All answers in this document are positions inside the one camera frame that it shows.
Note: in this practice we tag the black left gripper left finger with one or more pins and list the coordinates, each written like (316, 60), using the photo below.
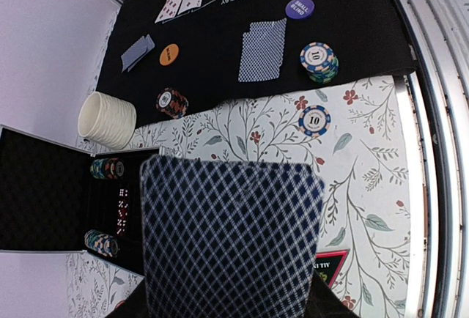
(135, 306)

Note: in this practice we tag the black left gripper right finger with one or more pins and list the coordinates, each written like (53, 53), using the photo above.
(322, 303)

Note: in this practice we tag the red triangular all-in marker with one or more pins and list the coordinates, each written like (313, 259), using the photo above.
(329, 265)

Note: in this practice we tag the blue playing card deck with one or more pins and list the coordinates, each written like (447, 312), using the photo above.
(228, 239)

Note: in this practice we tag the single blue ten chip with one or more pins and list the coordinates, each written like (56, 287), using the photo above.
(314, 121)

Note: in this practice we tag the red black moved chip stack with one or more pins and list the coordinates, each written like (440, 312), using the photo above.
(172, 103)

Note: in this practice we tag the blue green moved chip stack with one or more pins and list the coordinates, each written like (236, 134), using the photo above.
(320, 62)

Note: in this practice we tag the orange big blind button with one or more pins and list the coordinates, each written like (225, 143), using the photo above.
(169, 54)

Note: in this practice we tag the purple small blind button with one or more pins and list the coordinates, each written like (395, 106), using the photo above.
(299, 9)

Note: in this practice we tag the row of red dice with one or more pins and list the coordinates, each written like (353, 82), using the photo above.
(122, 212)

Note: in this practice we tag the aluminium poker chip case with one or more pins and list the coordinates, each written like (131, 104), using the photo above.
(49, 199)

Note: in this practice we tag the floral table cloth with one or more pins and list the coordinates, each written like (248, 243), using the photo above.
(361, 158)

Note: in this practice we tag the white ceramic cup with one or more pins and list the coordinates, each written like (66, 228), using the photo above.
(107, 120)

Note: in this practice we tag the black poker mat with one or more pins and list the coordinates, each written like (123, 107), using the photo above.
(210, 51)

